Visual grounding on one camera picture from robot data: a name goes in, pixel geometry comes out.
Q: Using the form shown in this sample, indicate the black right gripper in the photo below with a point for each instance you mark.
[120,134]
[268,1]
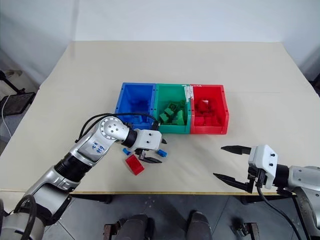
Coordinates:
[258,177]

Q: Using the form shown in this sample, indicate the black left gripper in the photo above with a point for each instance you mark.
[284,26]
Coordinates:
[141,153]

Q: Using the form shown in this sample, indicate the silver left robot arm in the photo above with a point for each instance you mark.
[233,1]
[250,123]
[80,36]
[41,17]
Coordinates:
[85,150]

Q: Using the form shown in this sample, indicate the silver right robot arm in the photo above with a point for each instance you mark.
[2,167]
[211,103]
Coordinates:
[303,180]

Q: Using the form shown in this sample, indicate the small blue block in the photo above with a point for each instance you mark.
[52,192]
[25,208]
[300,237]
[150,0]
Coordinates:
[126,151]
[162,152]

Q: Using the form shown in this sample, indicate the large red block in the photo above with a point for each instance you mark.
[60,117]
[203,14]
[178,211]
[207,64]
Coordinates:
[134,164]

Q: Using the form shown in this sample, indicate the small green block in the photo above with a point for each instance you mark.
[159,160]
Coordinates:
[182,103]
[164,118]

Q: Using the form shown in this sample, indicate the green wedge block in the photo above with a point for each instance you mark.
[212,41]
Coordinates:
[181,117]

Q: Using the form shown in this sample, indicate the green studded block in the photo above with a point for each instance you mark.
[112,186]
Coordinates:
[171,108]

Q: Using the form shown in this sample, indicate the red flat block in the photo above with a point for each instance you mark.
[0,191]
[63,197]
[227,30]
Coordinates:
[213,122]
[199,121]

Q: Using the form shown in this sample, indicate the green plastic bin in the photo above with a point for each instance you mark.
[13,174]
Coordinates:
[170,92]

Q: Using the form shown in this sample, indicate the blue plastic bin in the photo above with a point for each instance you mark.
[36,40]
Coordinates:
[135,95]

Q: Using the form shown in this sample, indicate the red cube block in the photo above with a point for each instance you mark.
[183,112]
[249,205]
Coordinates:
[202,106]

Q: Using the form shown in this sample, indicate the white torn sticker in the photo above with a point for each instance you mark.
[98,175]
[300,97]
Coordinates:
[187,92]

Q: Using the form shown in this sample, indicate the dark rounded shape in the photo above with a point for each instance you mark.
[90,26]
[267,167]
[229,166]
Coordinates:
[133,226]
[198,225]

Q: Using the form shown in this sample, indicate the red plastic bin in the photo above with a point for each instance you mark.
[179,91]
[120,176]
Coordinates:
[210,91]

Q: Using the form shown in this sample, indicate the black stand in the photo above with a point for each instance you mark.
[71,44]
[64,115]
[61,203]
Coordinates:
[10,83]

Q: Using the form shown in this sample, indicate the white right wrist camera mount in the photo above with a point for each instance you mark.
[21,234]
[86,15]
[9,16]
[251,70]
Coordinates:
[265,157]

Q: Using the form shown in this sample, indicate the brown metal bracket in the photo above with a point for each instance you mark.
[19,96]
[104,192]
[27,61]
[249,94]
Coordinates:
[246,230]
[110,231]

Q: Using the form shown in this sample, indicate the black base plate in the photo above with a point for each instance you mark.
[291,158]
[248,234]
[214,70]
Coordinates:
[17,101]

